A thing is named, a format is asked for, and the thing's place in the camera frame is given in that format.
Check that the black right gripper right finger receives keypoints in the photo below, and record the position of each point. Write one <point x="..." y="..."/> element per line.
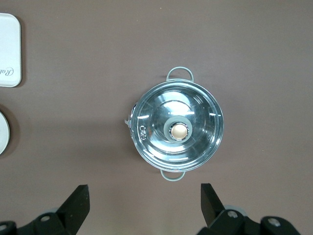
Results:
<point x="227" y="222"/>

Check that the cream round plate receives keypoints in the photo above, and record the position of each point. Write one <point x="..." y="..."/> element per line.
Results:
<point x="3" y="133"/>

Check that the glass pot lid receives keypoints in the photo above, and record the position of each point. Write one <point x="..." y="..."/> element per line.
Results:
<point x="200" y="137"/>

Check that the cream rabbit print tray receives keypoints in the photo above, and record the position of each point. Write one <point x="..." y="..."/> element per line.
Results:
<point x="9" y="49"/>

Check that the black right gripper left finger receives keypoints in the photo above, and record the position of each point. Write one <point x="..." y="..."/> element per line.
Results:
<point x="56" y="221"/>

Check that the stainless steel pot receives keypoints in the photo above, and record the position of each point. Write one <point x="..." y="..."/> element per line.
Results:
<point x="171" y="175"/>

